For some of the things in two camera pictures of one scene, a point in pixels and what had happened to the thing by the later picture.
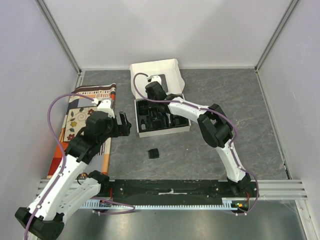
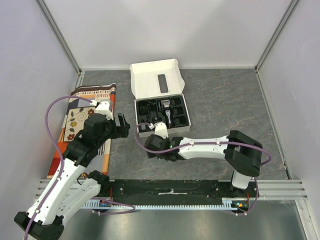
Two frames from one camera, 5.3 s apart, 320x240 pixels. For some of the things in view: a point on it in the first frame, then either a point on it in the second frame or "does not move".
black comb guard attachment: (153, 153) does not move
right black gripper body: (155, 107) → (152, 146)
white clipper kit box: (154, 117) does not move
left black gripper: (123, 129) does not move
